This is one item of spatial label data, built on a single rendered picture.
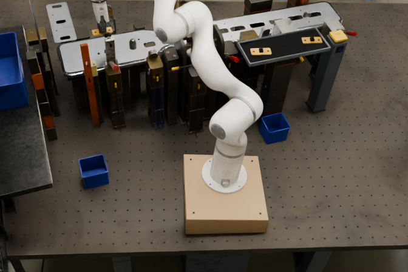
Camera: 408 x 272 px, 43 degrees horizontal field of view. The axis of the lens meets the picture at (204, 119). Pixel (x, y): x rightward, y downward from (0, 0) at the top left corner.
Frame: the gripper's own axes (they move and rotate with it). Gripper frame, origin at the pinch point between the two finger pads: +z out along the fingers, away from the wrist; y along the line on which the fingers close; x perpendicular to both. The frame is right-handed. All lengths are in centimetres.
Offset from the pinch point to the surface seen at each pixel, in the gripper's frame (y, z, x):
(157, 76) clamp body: -23.7, 12.1, -17.8
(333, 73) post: -37, 19, -97
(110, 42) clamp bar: -17.9, -6.3, -0.5
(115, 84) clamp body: -21.1, 14.1, 0.1
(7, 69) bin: -3.6, 11.1, 41.4
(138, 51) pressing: -3.6, 14.4, -14.6
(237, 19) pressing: 6, 14, -66
